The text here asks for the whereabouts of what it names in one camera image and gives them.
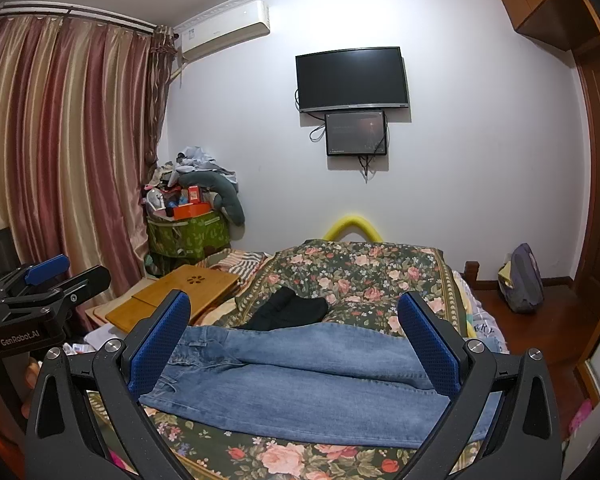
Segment blue denim jeans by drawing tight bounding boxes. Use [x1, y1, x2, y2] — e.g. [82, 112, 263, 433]
[138, 322, 504, 450]

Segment bamboo lap desk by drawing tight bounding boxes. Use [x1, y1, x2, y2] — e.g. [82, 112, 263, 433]
[93, 263, 242, 335]

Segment green floral storage box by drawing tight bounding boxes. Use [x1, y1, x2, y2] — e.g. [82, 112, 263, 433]
[147, 211, 230, 261]

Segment grey neck pillow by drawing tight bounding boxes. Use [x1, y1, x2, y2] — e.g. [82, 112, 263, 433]
[178, 171, 245, 226]

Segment black wall television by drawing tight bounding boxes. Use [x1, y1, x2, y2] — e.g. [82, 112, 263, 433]
[296, 47, 408, 113]

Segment orange box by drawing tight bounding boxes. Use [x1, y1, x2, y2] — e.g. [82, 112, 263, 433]
[172, 202, 212, 221]

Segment pile of grey clothes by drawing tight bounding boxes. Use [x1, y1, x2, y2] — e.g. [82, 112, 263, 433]
[174, 146, 237, 184]

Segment white wall air conditioner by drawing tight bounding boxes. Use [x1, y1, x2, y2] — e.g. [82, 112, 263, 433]
[178, 0, 271, 64]

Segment white printed bed sheet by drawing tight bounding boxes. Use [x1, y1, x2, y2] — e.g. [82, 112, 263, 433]
[453, 271, 509, 354]

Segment small black wall monitor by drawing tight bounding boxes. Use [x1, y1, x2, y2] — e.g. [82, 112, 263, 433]
[325, 110, 388, 156]

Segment purple grey backpack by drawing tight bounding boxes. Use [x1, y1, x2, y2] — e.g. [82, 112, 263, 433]
[498, 243, 544, 313]

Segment black folded garment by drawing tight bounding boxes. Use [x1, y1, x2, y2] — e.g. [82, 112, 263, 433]
[239, 287, 329, 332]

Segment striped pink gold curtain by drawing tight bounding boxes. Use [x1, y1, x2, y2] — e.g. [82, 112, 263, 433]
[0, 14, 176, 304]

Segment wooden overhead cabinet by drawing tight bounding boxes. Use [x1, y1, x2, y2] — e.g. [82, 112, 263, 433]
[502, 0, 600, 51]

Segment yellow foam tube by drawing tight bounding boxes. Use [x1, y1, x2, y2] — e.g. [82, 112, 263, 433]
[323, 214, 384, 243]

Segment floral green quilt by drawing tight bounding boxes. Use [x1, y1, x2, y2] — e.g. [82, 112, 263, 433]
[146, 240, 478, 479]

